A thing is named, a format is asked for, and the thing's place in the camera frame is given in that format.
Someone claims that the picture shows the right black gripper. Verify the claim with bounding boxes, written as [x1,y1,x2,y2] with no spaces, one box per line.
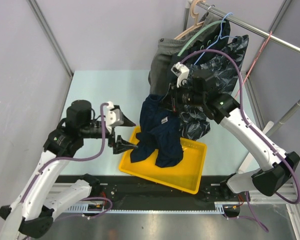
[158,80,205,112]

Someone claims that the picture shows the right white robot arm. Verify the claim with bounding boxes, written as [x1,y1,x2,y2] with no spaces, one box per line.
[161,67,300,201]

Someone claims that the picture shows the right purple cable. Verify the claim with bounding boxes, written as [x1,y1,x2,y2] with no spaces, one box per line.
[179,48,300,233]

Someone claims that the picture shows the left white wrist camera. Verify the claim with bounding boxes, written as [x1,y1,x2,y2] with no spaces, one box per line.
[105,101,124,133]

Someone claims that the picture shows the grey rack pole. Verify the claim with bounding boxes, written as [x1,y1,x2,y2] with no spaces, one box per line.
[266,99,300,137]

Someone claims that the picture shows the yellow plastic tray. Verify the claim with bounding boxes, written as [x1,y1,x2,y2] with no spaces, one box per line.
[118,134,208,195]

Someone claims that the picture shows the leaf patterned shorts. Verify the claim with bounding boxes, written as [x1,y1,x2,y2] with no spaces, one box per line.
[179,34,249,141]

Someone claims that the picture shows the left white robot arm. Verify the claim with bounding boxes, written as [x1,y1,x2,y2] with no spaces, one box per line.
[0,100,136,240]

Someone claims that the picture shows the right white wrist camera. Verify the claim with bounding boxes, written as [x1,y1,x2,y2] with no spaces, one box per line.
[171,62,190,88]

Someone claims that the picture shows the pink wire hanger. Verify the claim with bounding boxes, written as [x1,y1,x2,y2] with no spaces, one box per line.
[239,31,273,88]

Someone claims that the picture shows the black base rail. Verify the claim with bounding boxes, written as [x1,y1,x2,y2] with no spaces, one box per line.
[51,174,252,218]

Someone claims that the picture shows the metal clothes rail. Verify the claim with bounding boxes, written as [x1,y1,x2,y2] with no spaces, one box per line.
[196,3,300,54]

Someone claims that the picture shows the wooden hanger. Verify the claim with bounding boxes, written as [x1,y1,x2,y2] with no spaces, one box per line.
[174,0,206,40]

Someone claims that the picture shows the navy blue shorts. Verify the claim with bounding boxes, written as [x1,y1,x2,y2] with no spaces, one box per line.
[130,94,184,168]

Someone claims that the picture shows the dark teal shorts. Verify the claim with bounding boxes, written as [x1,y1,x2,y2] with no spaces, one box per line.
[166,19,231,83]

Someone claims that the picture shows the green hanger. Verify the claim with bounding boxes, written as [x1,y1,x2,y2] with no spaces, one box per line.
[177,20,224,57]

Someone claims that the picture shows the blue wire hanger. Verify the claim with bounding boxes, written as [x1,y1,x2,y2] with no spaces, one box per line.
[193,12,236,65]

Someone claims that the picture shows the grey sweat shorts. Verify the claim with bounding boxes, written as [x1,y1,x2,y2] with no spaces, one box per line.
[148,13,221,96]

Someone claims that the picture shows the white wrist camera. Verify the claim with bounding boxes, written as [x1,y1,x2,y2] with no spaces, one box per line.
[171,62,190,88]
[105,101,124,133]

